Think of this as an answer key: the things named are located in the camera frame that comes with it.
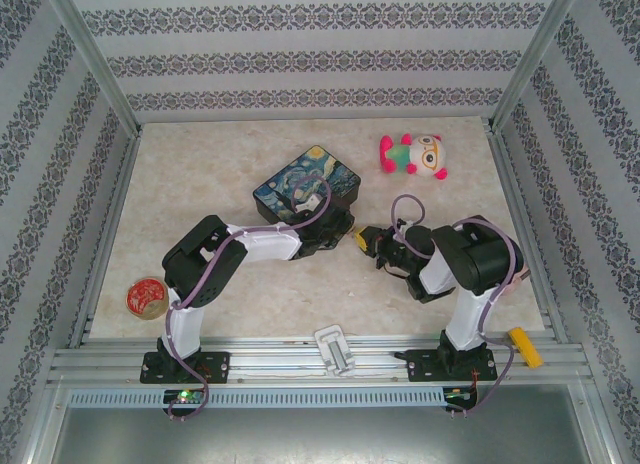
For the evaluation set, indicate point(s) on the starry night print box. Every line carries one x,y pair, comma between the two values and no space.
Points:
310,174

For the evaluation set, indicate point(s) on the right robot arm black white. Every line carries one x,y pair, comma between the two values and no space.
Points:
475,259

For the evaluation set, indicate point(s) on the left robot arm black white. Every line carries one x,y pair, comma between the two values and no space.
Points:
195,264

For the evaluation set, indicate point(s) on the pink white plush toy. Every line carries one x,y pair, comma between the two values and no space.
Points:
420,156

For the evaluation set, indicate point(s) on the white plastic clamp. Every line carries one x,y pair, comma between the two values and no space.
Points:
334,351

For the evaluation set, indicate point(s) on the small pink object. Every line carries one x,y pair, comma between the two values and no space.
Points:
522,276

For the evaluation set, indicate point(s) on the yellow plastic block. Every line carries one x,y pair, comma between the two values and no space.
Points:
526,349

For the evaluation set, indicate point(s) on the red gold round tin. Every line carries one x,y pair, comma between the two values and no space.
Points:
145,298

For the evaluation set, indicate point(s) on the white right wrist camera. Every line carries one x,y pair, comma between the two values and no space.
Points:
400,223

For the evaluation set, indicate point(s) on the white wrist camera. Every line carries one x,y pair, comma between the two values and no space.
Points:
400,223
311,202

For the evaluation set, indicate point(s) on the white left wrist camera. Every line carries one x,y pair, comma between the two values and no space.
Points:
311,202

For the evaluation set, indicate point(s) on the aluminium side rail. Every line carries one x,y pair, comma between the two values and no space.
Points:
512,184
112,214

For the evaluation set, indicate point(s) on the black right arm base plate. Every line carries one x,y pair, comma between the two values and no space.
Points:
422,366

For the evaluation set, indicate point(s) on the aluminium extrusion rail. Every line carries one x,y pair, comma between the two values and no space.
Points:
280,359

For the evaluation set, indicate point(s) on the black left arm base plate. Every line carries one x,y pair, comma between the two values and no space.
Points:
217,366

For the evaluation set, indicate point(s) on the aluminium frame post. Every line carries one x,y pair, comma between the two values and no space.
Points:
90,54
537,49

